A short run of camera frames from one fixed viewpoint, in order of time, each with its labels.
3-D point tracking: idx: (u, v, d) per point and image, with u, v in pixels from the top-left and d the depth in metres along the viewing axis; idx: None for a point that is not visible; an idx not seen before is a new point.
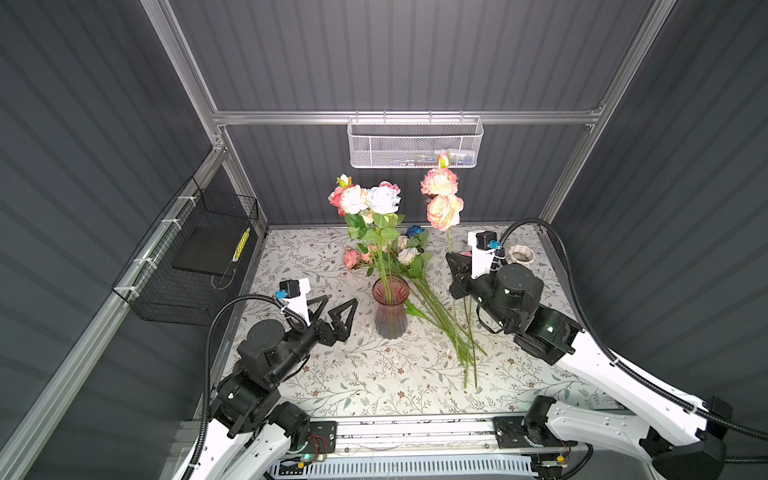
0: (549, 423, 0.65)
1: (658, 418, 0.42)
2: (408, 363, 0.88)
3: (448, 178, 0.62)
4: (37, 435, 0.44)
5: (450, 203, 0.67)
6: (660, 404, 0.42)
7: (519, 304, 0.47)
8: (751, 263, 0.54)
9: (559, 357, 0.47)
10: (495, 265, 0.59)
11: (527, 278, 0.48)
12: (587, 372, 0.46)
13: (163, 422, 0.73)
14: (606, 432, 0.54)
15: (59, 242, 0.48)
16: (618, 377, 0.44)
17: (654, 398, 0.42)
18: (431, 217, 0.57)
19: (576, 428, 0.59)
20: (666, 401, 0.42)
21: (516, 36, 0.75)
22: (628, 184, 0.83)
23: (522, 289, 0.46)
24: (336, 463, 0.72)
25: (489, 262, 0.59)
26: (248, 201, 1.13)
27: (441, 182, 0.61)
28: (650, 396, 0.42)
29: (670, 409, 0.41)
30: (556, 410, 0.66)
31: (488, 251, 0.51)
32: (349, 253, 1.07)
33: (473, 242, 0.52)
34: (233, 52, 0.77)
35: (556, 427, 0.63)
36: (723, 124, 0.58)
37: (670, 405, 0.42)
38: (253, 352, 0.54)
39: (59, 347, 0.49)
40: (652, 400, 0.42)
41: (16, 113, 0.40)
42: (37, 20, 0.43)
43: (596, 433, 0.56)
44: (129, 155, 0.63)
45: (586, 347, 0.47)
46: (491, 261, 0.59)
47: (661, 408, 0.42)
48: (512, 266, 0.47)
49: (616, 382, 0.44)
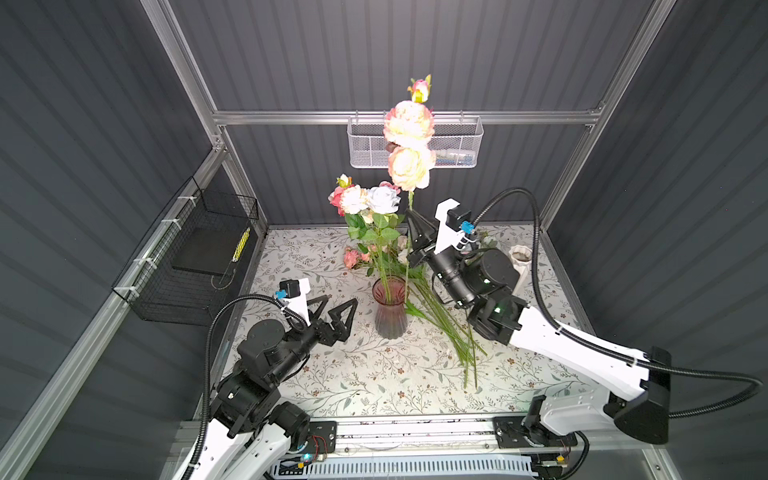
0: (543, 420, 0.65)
1: (606, 379, 0.43)
2: (408, 363, 0.88)
3: (420, 111, 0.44)
4: (37, 433, 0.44)
5: (421, 159, 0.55)
6: (604, 363, 0.43)
7: (488, 290, 0.44)
8: (750, 263, 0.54)
9: (509, 337, 0.48)
10: (462, 245, 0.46)
11: (508, 270, 0.44)
12: (534, 346, 0.47)
13: (163, 422, 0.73)
14: (581, 408, 0.57)
15: (60, 242, 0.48)
16: (565, 345, 0.46)
17: (597, 359, 0.44)
18: (396, 175, 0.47)
19: (562, 416, 0.60)
20: (610, 359, 0.44)
21: (516, 37, 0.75)
22: (628, 184, 0.83)
23: (500, 281, 0.43)
24: (336, 463, 0.72)
25: (456, 240, 0.51)
26: (248, 201, 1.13)
27: (409, 123, 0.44)
28: (593, 357, 0.44)
29: (614, 366, 0.43)
30: (546, 405, 0.67)
31: (457, 233, 0.51)
32: (349, 253, 1.07)
33: (444, 217, 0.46)
34: (232, 52, 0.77)
35: (548, 422, 0.63)
36: (723, 124, 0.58)
37: (614, 362, 0.43)
38: (253, 352, 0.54)
39: (60, 347, 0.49)
40: (596, 361, 0.44)
41: (16, 114, 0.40)
42: (37, 20, 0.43)
43: (574, 415, 0.57)
44: (129, 155, 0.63)
45: (532, 318, 0.49)
46: (458, 240, 0.51)
47: (606, 367, 0.43)
48: (492, 254, 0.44)
49: (561, 352, 0.45)
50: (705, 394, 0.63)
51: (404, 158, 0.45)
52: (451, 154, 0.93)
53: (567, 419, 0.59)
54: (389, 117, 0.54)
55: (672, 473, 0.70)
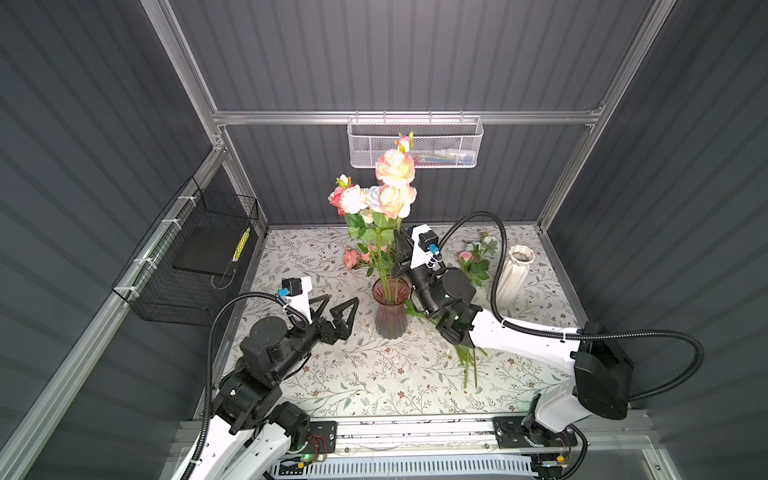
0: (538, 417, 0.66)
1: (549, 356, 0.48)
2: (408, 363, 0.88)
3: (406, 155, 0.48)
4: (37, 433, 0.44)
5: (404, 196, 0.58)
6: (541, 343, 0.49)
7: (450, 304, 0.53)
8: (751, 263, 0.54)
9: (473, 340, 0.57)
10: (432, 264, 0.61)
11: (465, 286, 0.53)
12: (489, 341, 0.55)
13: (163, 422, 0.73)
14: (560, 397, 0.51)
15: (59, 242, 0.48)
16: (511, 335, 0.53)
17: (537, 341, 0.50)
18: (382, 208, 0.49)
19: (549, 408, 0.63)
20: (546, 339, 0.50)
21: (516, 37, 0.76)
22: (628, 184, 0.83)
23: (460, 298, 0.52)
24: (335, 463, 0.72)
25: (426, 258, 0.61)
26: (248, 201, 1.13)
27: (395, 166, 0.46)
28: (535, 340, 0.50)
29: (550, 344, 0.49)
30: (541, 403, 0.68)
31: (425, 252, 0.61)
32: (349, 253, 1.07)
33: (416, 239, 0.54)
34: (233, 52, 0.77)
35: (543, 417, 0.64)
36: (723, 124, 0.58)
37: (550, 340, 0.49)
38: (256, 348, 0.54)
39: (59, 347, 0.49)
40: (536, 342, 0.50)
41: (16, 113, 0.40)
42: (37, 19, 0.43)
43: (558, 405, 0.58)
44: (129, 155, 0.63)
45: (483, 317, 0.58)
46: (429, 259, 0.61)
47: (543, 347, 0.49)
48: (455, 273, 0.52)
49: (510, 341, 0.52)
50: (706, 395, 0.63)
51: (385, 197, 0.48)
52: (451, 154, 0.93)
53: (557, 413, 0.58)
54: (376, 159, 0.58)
55: (672, 473, 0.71)
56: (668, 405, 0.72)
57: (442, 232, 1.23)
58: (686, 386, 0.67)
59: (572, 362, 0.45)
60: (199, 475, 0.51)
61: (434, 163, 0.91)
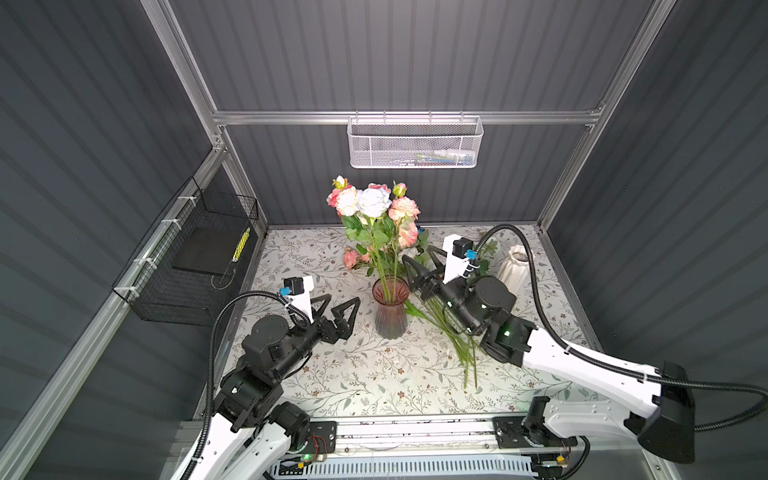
0: (546, 422, 0.65)
1: (621, 396, 0.44)
2: (408, 363, 0.88)
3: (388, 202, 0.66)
4: (38, 432, 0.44)
5: (415, 230, 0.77)
6: (615, 380, 0.45)
7: (491, 315, 0.48)
8: (751, 263, 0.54)
9: (522, 358, 0.50)
10: (468, 271, 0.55)
11: (503, 295, 0.49)
12: (547, 367, 0.49)
13: (163, 422, 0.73)
14: (594, 418, 0.55)
15: (59, 242, 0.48)
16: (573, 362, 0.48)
17: (609, 377, 0.45)
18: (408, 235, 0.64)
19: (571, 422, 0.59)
20: (620, 376, 0.45)
21: (516, 37, 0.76)
22: (628, 183, 0.83)
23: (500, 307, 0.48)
24: (335, 463, 0.72)
25: (462, 268, 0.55)
26: (248, 201, 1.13)
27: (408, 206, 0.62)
28: (606, 374, 0.45)
29: (625, 382, 0.44)
30: (551, 408, 0.67)
31: (462, 259, 0.61)
32: (349, 253, 1.07)
33: (451, 248, 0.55)
34: (233, 52, 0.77)
35: (555, 425, 0.62)
36: (723, 124, 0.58)
37: (625, 378, 0.44)
38: (257, 346, 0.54)
39: (59, 347, 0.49)
40: (608, 378, 0.45)
41: (15, 113, 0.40)
42: (38, 20, 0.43)
43: (587, 422, 0.56)
44: (130, 155, 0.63)
45: (541, 340, 0.52)
46: (464, 268, 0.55)
47: (617, 384, 0.44)
48: (489, 283, 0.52)
49: (570, 368, 0.48)
50: (706, 395, 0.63)
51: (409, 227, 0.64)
52: (451, 154, 0.93)
53: (578, 428, 0.57)
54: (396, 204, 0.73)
55: (672, 473, 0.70)
56: None
57: (442, 232, 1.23)
58: (686, 385, 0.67)
59: (653, 405, 0.41)
60: (200, 473, 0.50)
61: (435, 163, 0.91)
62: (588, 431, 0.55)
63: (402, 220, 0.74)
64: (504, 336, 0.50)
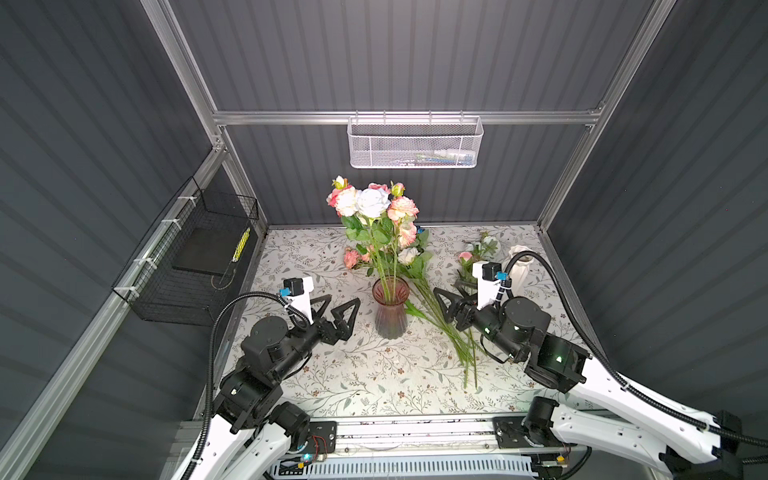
0: (554, 429, 0.64)
1: (677, 440, 0.43)
2: (408, 363, 0.88)
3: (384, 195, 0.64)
4: (37, 432, 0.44)
5: (415, 227, 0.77)
6: (674, 425, 0.43)
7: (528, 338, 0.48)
8: (751, 264, 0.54)
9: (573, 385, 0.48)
10: (500, 295, 0.61)
11: (537, 315, 0.48)
12: (603, 399, 0.47)
13: (163, 422, 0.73)
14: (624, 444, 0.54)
15: (60, 242, 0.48)
16: (630, 400, 0.46)
17: (668, 420, 0.44)
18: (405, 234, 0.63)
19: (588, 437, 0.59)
20: (679, 422, 0.43)
21: (516, 37, 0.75)
22: (628, 183, 0.83)
23: (530, 327, 0.47)
24: (336, 463, 0.72)
25: (494, 292, 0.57)
26: (248, 201, 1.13)
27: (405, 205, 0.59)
28: (663, 417, 0.44)
29: (685, 428, 0.43)
30: (562, 415, 0.65)
31: (493, 282, 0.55)
32: (349, 253, 1.07)
33: (480, 273, 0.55)
34: (233, 52, 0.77)
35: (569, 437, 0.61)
36: (723, 125, 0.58)
37: (684, 425, 0.43)
38: (257, 347, 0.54)
39: (59, 347, 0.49)
40: (667, 421, 0.43)
41: (16, 113, 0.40)
42: (38, 21, 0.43)
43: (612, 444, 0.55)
44: (130, 155, 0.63)
45: (595, 371, 0.49)
46: (496, 292, 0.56)
47: (676, 428, 0.43)
48: (517, 304, 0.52)
49: (627, 405, 0.45)
50: (705, 395, 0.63)
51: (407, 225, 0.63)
52: (451, 154, 0.93)
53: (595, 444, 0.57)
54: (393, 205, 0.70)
55: None
56: None
57: (442, 232, 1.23)
58: (686, 385, 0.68)
59: (711, 453, 0.41)
60: (199, 474, 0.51)
61: (435, 163, 0.91)
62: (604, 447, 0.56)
63: (402, 220, 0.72)
64: (555, 361, 0.50)
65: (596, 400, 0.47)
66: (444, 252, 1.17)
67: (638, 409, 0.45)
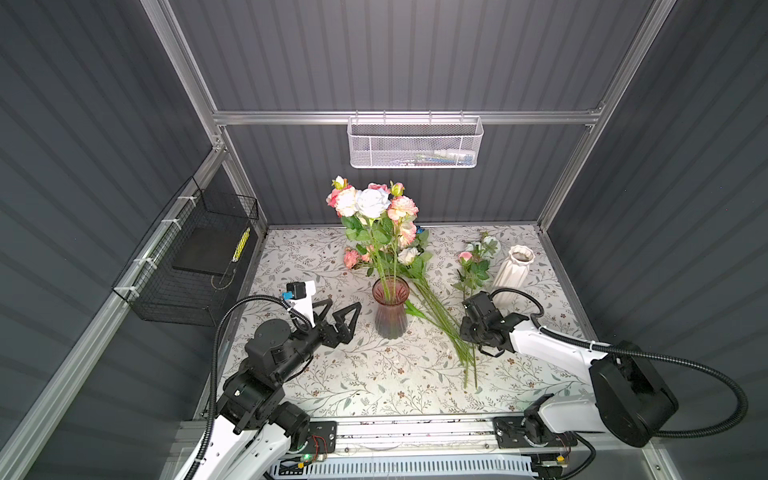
0: (540, 412, 0.67)
1: (573, 362, 0.51)
2: (408, 363, 0.88)
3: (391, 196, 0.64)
4: (37, 432, 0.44)
5: (415, 226, 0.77)
6: (569, 348, 0.53)
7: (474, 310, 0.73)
8: (750, 263, 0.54)
9: (512, 344, 0.63)
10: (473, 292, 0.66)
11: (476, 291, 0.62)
12: (523, 343, 0.60)
13: (164, 421, 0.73)
14: (578, 405, 0.58)
15: (59, 242, 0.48)
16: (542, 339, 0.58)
17: (566, 346, 0.54)
18: (405, 236, 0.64)
19: (559, 411, 0.62)
20: (573, 346, 0.53)
21: (516, 38, 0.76)
22: (628, 183, 0.83)
23: (471, 303, 0.73)
24: (335, 463, 0.72)
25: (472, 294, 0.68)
26: (248, 201, 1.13)
27: (403, 204, 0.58)
28: (563, 345, 0.54)
29: (577, 350, 0.52)
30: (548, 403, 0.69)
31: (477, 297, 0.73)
32: (349, 253, 1.07)
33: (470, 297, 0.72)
34: (233, 52, 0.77)
35: (544, 414, 0.65)
36: (722, 125, 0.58)
37: (579, 350, 0.52)
38: (259, 349, 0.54)
39: (59, 347, 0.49)
40: (563, 348, 0.54)
41: (16, 113, 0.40)
42: (38, 20, 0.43)
43: (573, 410, 0.58)
44: (130, 155, 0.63)
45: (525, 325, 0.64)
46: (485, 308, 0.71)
47: (570, 352, 0.52)
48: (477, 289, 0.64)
49: (539, 345, 0.57)
50: (704, 394, 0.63)
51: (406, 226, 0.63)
52: (451, 154, 0.93)
53: (565, 418, 0.59)
54: (392, 208, 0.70)
55: (672, 473, 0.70)
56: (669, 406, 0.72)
57: (442, 232, 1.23)
58: (686, 385, 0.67)
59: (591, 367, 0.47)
60: (202, 474, 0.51)
61: (435, 163, 0.91)
62: (582, 424, 0.55)
63: (403, 220, 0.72)
64: (499, 322, 0.71)
65: (523, 350, 0.61)
66: (444, 252, 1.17)
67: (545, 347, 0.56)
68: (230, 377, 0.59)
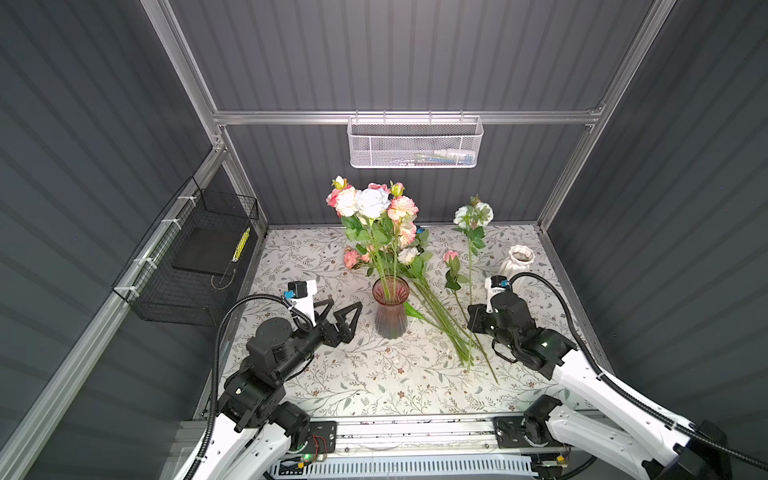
0: (548, 422, 0.65)
1: (642, 434, 0.44)
2: (408, 363, 0.88)
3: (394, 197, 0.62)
4: (38, 433, 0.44)
5: (415, 226, 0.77)
6: (640, 417, 0.45)
7: (509, 323, 0.60)
8: (750, 264, 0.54)
9: (553, 371, 0.54)
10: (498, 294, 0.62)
11: (513, 299, 0.61)
12: (574, 383, 0.51)
13: (164, 422, 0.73)
14: (605, 444, 0.54)
15: (60, 242, 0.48)
16: (603, 390, 0.49)
17: (636, 412, 0.46)
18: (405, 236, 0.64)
19: (576, 434, 0.59)
20: (647, 415, 0.45)
21: (516, 37, 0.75)
22: (629, 183, 0.83)
23: (508, 315, 0.59)
24: (336, 463, 0.72)
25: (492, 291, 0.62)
26: (248, 201, 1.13)
27: (403, 204, 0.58)
28: (633, 409, 0.46)
29: (651, 422, 0.44)
30: (559, 413, 0.66)
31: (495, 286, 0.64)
32: (349, 253, 1.07)
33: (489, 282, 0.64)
34: (233, 52, 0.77)
35: (553, 425, 0.64)
36: (723, 125, 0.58)
37: (652, 421, 0.44)
38: (261, 348, 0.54)
39: (59, 347, 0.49)
40: (634, 414, 0.46)
41: (16, 113, 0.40)
42: (38, 20, 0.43)
43: (597, 444, 0.55)
44: (130, 155, 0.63)
45: (576, 360, 0.54)
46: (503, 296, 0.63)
47: (642, 422, 0.45)
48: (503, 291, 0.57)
49: (601, 396, 0.48)
50: (705, 393, 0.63)
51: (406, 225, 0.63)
52: (451, 154, 0.93)
53: (579, 441, 0.58)
54: (392, 209, 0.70)
55: None
56: (669, 406, 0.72)
57: (442, 232, 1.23)
58: (685, 385, 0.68)
59: (673, 452, 0.41)
60: (202, 474, 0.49)
61: (435, 163, 0.91)
62: (589, 447, 0.56)
63: (403, 220, 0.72)
64: (538, 346, 0.58)
65: (574, 389, 0.52)
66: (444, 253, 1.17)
67: (612, 401, 0.47)
68: (230, 376, 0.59)
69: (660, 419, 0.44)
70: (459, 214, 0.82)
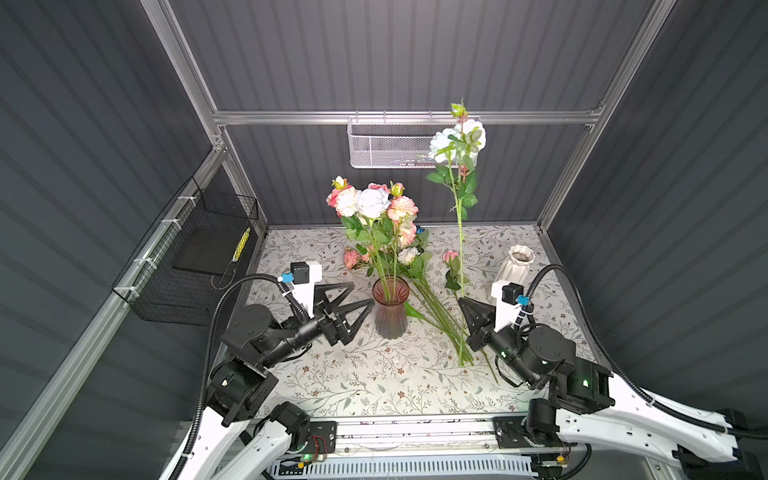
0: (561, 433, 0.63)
1: (700, 446, 0.44)
2: (408, 363, 0.88)
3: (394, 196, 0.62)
4: (37, 434, 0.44)
5: (415, 227, 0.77)
6: (697, 432, 0.45)
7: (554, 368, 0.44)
8: (750, 264, 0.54)
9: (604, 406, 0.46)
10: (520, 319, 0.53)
11: (561, 344, 0.45)
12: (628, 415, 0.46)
13: (163, 422, 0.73)
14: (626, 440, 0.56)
15: (60, 242, 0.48)
16: (657, 415, 0.46)
17: (690, 428, 0.45)
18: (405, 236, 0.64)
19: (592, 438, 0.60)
20: (702, 428, 0.45)
21: (516, 37, 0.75)
22: (629, 183, 0.83)
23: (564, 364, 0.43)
24: (336, 463, 0.72)
25: (514, 314, 0.57)
26: (248, 201, 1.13)
27: (403, 204, 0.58)
28: (687, 425, 0.45)
29: (707, 435, 0.44)
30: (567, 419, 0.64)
31: (514, 306, 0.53)
32: (350, 253, 1.07)
33: (502, 294, 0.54)
34: (233, 52, 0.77)
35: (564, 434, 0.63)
36: (723, 125, 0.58)
37: (707, 432, 0.45)
38: (238, 341, 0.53)
39: (59, 347, 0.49)
40: (691, 430, 0.45)
41: (16, 113, 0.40)
42: (38, 20, 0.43)
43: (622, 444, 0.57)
44: (130, 156, 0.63)
45: (622, 389, 0.48)
46: (516, 315, 0.57)
47: (701, 436, 0.44)
48: (540, 334, 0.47)
49: (656, 421, 0.46)
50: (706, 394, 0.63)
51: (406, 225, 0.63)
52: None
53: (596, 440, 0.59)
54: (392, 209, 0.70)
55: (672, 473, 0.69)
56: None
57: (442, 232, 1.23)
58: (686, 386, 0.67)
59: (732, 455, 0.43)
60: (192, 467, 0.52)
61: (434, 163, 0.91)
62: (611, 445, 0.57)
63: (403, 220, 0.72)
64: (580, 386, 0.48)
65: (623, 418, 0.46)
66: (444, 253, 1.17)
67: (668, 424, 0.45)
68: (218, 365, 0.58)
69: (716, 429, 0.45)
70: (434, 145, 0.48)
